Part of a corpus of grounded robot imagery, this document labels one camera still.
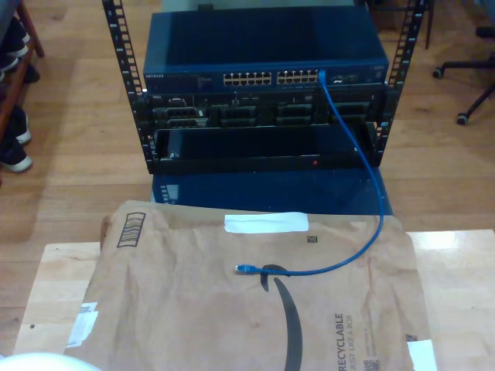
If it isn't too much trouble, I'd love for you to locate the blue network cable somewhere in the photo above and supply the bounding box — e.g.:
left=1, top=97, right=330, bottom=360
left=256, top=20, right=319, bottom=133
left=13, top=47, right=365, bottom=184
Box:
left=234, top=69, right=385, bottom=277

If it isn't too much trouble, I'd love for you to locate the blue cabinet base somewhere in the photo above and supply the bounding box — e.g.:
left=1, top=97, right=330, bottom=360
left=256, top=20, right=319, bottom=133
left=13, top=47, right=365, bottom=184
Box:
left=150, top=169, right=394, bottom=216

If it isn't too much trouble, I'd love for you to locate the black rack shelf tray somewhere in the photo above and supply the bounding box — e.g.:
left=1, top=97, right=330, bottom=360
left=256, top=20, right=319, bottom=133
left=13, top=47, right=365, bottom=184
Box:
left=146, top=123, right=382, bottom=174

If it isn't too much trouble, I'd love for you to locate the white tape strip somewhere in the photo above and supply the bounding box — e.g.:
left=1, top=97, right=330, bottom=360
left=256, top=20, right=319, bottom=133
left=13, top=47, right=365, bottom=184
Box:
left=224, top=212, right=309, bottom=234

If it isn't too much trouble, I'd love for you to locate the black rack server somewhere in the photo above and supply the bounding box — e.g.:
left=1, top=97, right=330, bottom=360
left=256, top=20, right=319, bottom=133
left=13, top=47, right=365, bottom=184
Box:
left=145, top=90, right=388, bottom=129

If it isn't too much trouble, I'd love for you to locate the brown paper mailer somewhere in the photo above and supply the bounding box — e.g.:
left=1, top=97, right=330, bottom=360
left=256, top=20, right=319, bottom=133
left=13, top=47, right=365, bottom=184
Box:
left=63, top=199, right=440, bottom=371

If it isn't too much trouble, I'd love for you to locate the white label patch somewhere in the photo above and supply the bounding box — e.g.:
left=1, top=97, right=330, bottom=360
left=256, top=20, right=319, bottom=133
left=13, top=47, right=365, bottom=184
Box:
left=65, top=301, right=100, bottom=349

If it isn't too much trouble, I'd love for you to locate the dark shoe white sole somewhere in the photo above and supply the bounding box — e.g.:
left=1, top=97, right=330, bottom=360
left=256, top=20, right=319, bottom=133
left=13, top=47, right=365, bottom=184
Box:
left=0, top=15, right=32, bottom=73
left=8, top=106, right=32, bottom=146
left=0, top=138, right=34, bottom=174

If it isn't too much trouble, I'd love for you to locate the dark furniture leg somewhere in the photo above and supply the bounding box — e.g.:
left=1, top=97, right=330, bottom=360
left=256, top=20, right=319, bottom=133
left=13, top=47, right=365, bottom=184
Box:
left=423, top=0, right=435, bottom=50

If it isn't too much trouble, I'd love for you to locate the white tape patch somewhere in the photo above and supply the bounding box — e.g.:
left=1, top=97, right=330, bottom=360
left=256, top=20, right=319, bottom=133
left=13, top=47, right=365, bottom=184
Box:
left=405, top=335, right=439, bottom=371

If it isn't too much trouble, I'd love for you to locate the black office chair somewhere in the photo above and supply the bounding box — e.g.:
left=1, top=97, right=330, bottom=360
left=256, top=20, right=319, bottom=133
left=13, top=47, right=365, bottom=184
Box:
left=432, top=25, right=495, bottom=127

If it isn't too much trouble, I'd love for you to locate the wooden shoe rack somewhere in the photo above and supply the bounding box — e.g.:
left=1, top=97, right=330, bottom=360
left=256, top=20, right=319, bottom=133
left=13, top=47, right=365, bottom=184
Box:
left=0, top=0, right=46, bottom=132

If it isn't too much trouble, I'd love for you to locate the blue network switch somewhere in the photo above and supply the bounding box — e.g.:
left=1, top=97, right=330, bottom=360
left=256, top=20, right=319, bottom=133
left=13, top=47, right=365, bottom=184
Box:
left=142, top=9, right=390, bottom=94

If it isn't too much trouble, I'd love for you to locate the black server rack frame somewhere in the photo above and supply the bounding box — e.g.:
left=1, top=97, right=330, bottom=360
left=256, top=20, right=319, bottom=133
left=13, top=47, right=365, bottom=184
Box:
left=102, top=0, right=426, bottom=175

